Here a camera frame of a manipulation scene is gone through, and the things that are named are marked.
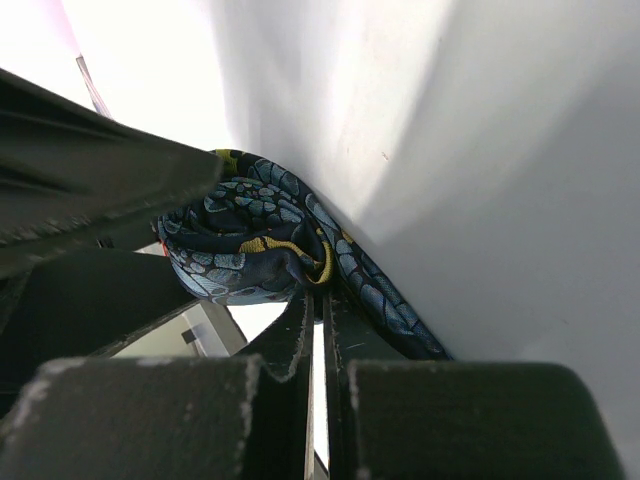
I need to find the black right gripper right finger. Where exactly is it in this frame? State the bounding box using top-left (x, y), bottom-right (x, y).
top-left (323, 290), bottom-right (624, 479)

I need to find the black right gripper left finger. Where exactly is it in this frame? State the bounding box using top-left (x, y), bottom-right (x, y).
top-left (1, 293), bottom-right (314, 479)

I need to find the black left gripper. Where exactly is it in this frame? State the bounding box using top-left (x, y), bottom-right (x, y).
top-left (1, 72), bottom-right (223, 412)

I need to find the blue yellow patterned tie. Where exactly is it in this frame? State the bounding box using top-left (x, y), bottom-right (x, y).
top-left (156, 149), bottom-right (451, 360)

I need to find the aluminium frame rail left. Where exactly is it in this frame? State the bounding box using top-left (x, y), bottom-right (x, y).
top-left (76, 55), bottom-right (112, 119)

